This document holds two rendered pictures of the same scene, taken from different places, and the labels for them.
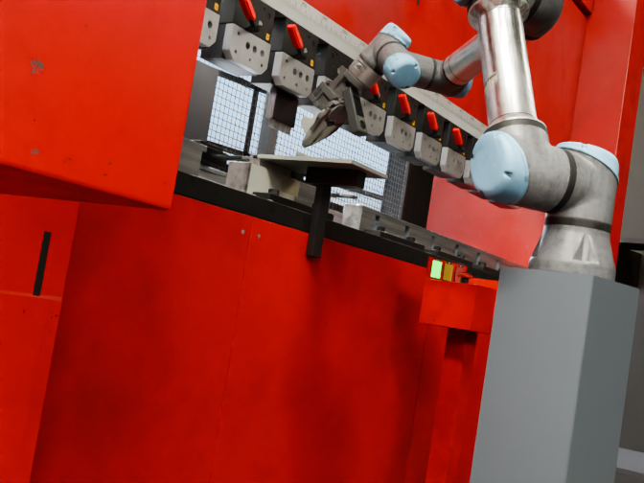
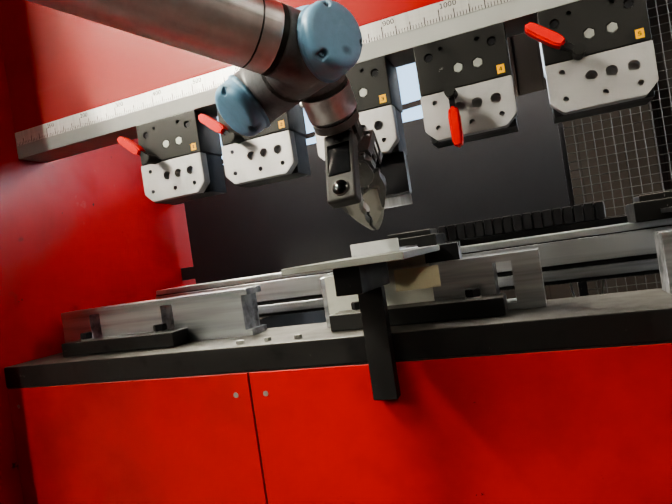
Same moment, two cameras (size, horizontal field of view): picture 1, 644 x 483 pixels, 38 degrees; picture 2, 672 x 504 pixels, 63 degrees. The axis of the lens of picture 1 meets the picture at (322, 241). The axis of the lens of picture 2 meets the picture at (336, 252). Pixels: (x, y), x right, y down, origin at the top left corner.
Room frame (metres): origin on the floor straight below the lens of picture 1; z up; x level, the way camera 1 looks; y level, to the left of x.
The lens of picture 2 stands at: (2.07, -0.81, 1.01)
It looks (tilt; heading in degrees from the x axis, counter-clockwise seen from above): 0 degrees down; 79
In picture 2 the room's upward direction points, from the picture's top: 9 degrees counter-clockwise
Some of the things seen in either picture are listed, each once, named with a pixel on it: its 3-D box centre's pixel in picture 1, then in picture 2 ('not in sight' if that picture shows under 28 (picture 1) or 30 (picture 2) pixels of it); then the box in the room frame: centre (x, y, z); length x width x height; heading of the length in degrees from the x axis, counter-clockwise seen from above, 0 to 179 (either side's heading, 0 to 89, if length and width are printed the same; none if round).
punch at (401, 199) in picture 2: (282, 112); (382, 182); (2.36, 0.15, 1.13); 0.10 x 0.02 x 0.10; 148
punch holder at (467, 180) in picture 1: (468, 163); not in sight; (3.35, -0.47, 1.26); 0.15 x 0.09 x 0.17; 148
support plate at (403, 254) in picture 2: (323, 167); (368, 258); (2.28, 0.03, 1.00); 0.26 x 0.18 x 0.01; 58
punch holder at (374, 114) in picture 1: (361, 103); (594, 58); (2.68, -0.05, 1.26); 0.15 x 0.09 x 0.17; 148
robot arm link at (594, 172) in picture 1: (580, 184); not in sight; (1.67, -0.44, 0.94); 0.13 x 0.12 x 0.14; 113
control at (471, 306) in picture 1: (468, 296); not in sight; (2.56, -0.41, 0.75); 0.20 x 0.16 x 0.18; 140
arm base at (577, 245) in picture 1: (574, 249); not in sight; (1.68, -0.45, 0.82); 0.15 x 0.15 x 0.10
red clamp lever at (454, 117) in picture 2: not in sight; (455, 117); (2.46, 0.01, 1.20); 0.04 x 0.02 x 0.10; 58
